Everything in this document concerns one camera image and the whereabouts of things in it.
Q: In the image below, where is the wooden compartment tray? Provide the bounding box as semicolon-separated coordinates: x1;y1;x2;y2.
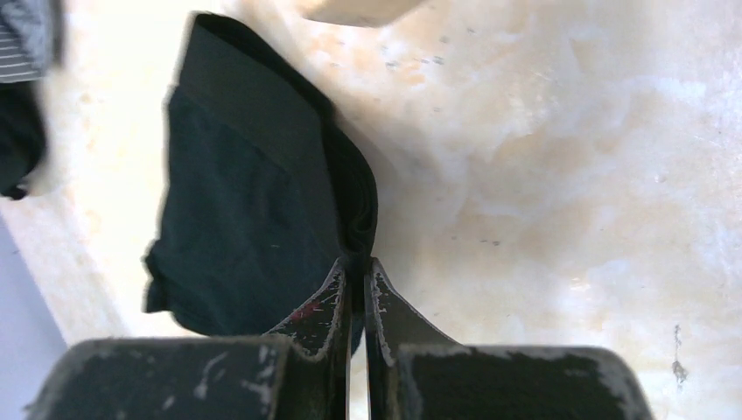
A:
297;0;424;28

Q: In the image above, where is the grey striped underwear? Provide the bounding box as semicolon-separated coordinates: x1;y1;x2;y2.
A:
1;0;61;84

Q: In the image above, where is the black boxer underwear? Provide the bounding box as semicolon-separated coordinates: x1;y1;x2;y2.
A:
143;13;378;346

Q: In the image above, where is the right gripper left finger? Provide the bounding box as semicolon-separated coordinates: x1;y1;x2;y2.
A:
26;262;350;419

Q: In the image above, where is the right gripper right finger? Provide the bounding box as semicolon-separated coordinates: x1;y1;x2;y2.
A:
364;260;652;419

